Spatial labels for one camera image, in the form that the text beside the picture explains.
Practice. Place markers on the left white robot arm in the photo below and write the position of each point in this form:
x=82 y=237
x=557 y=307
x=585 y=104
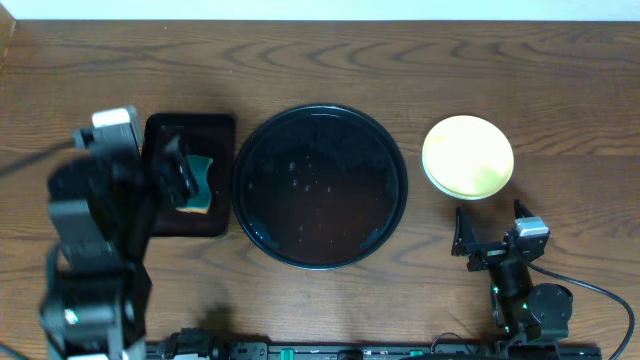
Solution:
x=104 y=207

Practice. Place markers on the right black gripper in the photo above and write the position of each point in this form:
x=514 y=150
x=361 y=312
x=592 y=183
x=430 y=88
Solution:
x=464 y=237

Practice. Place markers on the black square tray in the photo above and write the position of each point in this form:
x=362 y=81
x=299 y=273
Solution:
x=208 y=135

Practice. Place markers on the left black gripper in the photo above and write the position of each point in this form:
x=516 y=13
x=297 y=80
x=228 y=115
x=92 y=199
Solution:
x=151 y=163

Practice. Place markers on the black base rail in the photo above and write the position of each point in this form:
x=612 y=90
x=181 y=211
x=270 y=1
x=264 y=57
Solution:
x=192 y=343

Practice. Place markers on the green yellow sponge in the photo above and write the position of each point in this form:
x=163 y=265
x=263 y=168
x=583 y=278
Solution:
x=200 y=202

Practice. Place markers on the yellow plate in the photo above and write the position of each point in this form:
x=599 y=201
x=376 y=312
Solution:
x=460 y=145

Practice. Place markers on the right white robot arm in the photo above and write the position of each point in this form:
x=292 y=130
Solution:
x=529 y=313

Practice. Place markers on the black round tray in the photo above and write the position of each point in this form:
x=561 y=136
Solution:
x=319 y=186

